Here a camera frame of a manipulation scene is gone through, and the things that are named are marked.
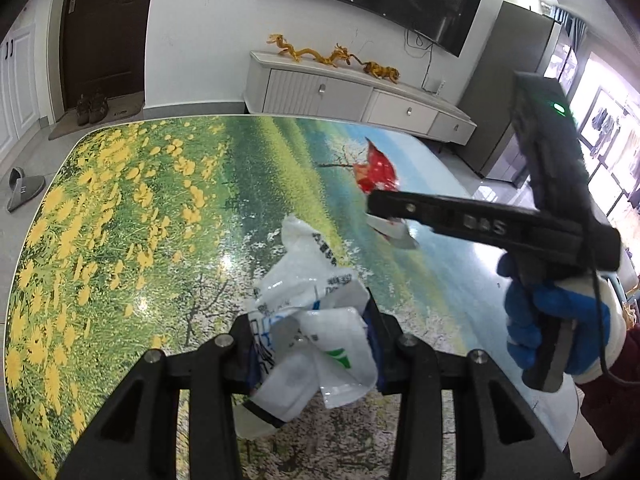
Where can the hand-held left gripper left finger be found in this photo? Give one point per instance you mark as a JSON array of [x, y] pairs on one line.
[[235, 360]]

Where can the translucent plastic wrapper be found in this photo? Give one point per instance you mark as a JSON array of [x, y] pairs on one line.
[[255, 420]]

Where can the white printed plastic bag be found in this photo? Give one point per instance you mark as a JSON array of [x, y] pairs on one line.
[[305, 265]]

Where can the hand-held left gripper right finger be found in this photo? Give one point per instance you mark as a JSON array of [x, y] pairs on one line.
[[385, 360]]

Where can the person's right hand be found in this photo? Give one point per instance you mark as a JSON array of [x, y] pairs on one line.
[[590, 320]]

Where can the grey refrigerator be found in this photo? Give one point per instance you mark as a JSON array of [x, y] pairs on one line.
[[500, 85]]

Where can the golden dragon figurine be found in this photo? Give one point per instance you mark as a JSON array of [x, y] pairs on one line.
[[340, 56]]

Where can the golden tiger figurine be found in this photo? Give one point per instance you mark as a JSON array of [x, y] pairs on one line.
[[382, 70]]

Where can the flower print dining table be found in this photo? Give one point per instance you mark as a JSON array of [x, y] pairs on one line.
[[150, 210]]

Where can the person's right forearm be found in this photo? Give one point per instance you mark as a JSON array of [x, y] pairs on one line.
[[615, 400]]

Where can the dark brown door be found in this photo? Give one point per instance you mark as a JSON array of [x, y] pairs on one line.
[[110, 35]]

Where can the grey slipper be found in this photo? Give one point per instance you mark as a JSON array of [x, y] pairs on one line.
[[25, 190]]

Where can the brown shoe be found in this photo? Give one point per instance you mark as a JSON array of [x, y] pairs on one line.
[[83, 109], [98, 106]]

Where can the white packet green mark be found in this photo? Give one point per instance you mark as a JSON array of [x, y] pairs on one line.
[[330, 350]]

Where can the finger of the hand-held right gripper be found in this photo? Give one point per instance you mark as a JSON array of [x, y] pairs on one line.
[[405, 207]]

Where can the white panelled closet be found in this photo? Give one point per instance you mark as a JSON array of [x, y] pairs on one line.
[[20, 85]]

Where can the red foil packet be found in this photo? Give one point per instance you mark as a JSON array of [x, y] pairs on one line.
[[377, 170]]

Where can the white TV cabinet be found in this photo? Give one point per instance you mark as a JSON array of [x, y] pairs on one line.
[[320, 95]]

